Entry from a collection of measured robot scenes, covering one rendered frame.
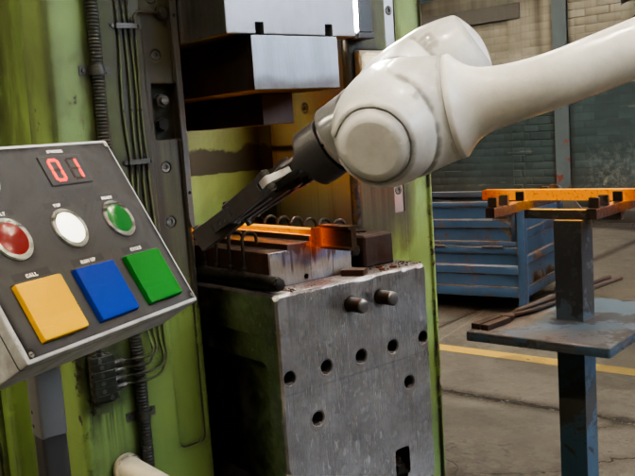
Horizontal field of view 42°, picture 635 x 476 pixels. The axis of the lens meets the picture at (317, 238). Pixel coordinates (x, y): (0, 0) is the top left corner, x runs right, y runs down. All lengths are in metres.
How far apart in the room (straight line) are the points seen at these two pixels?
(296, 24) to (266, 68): 0.11
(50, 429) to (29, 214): 0.31
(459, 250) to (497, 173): 4.57
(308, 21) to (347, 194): 0.44
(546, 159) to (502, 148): 0.55
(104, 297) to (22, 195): 0.16
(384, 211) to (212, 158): 0.43
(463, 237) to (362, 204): 3.44
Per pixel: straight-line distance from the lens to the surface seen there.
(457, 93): 0.78
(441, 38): 0.92
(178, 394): 1.59
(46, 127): 1.46
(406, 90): 0.76
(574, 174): 9.35
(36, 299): 1.01
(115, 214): 1.19
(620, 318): 1.82
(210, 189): 1.97
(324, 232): 1.53
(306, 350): 1.48
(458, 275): 5.28
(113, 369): 1.47
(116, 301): 1.09
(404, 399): 1.68
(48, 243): 1.08
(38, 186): 1.13
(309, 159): 0.99
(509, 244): 5.11
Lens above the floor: 1.19
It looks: 7 degrees down
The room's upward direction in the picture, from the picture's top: 4 degrees counter-clockwise
